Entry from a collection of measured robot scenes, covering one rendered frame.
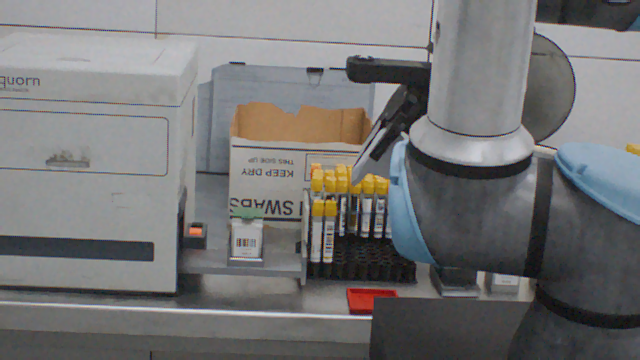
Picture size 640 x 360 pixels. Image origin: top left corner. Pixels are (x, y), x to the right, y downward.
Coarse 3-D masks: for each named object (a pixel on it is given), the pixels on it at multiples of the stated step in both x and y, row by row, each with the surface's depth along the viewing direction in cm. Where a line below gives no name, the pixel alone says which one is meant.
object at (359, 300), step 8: (352, 288) 128; (352, 296) 127; (360, 296) 127; (368, 296) 127; (384, 296) 128; (392, 296) 128; (352, 304) 123; (360, 304) 125; (368, 304) 125; (352, 312) 122; (360, 312) 122; (368, 312) 122
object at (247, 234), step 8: (232, 224) 124; (240, 224) 124; (248, 224) 124; (256, 224) 124; (232, 232) 124; (240, 232) 124; (248, 232) 124; (256, 232) 124; (232, 240) 124; (240, 240) 124; (248, 240) 124; (256, 240) 124; (232, 248) 124; (240, 248) 124; (248, 248) 124; (256, 248) 124; (232, 256) 125; (240, 256) 125; (248, 256) 125; (256, 256) 125
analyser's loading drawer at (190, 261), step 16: (304, 240) 130; (192, 256) 127; (208, 256) 127; (224, 256) 128; (272, 256) 129; (288, 256) 129; (304, 256) 124; (192, 272) 124; (208, 272) 124; (224, 272) 124; (240, 272) 124; (256, 272) 124; (272, 272) 124; (288, 272) 124; (304, 272) 125
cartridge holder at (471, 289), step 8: (432, 272) 135; (440, 272) 132; (448, 272) 130; (456, 272) 130; (464, 272) 130; (472, 272) 130; (440, 280) 131; (448, 280) 130; (456, 280) 131; (464, 280) 131; (472, 280) 131; (440, 288) 130; (448, 288) 129; (456, 288) 129; (464, 288) 129; (472, 288) 129; (472, 296) 130
